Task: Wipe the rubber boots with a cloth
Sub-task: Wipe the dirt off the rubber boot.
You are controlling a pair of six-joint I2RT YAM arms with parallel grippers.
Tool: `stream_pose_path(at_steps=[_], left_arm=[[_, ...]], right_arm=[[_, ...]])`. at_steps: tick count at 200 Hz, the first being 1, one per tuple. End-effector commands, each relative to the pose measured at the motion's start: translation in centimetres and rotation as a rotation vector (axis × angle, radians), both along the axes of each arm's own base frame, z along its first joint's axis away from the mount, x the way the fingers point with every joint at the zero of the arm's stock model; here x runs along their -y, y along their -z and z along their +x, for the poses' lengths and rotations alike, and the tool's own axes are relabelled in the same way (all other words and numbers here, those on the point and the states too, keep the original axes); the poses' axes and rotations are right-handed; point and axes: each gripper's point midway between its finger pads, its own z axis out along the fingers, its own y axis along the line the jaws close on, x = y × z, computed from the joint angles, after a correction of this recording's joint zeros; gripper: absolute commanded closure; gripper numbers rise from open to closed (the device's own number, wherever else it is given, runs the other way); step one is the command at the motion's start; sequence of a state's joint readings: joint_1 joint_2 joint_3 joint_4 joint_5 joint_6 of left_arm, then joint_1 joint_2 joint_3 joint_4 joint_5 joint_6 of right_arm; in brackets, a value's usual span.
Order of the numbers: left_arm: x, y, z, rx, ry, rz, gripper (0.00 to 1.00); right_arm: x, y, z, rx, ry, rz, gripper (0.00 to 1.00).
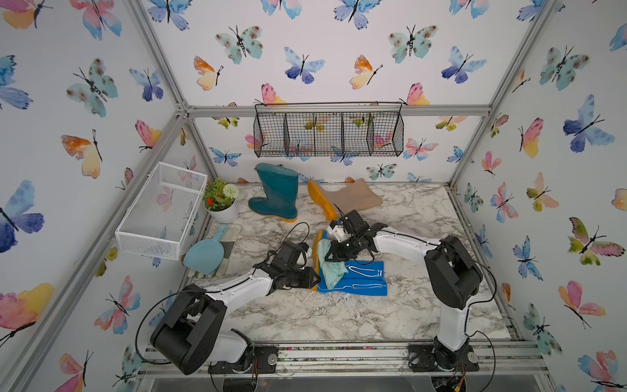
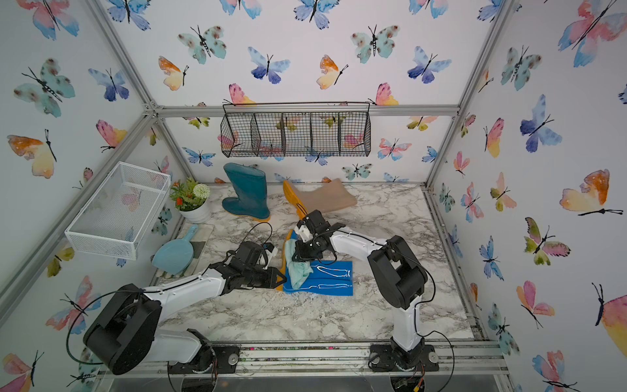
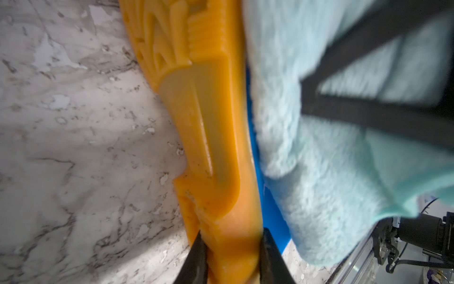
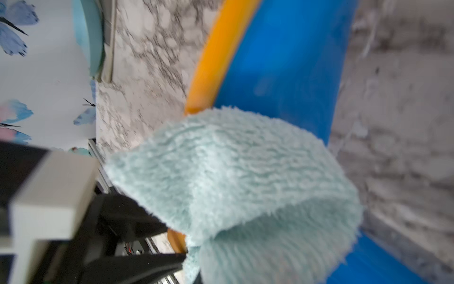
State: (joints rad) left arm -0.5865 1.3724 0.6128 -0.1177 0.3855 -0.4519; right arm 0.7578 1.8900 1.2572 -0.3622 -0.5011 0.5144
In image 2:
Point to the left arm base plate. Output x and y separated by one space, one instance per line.
217 360

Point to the black wire wall basket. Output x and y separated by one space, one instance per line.
296 130

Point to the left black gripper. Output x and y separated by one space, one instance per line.
273 273

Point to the mint green fluffy cloth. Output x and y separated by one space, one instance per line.
297 271

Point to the blue rubber boot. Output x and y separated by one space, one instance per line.
329 278

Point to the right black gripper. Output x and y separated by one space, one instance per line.
300 255

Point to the teal green rubber boot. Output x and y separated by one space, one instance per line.
250 187

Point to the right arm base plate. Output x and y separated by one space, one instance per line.
393 358

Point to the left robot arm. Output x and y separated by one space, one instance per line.
127 333

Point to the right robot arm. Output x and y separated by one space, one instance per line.
400 277

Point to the beige rubber boot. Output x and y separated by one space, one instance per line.
329 197

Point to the potted plant white pot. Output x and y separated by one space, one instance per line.
190 198

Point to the white mesh wall basket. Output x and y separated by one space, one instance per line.
117 216

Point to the aluminium front rail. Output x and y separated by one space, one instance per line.
265 359

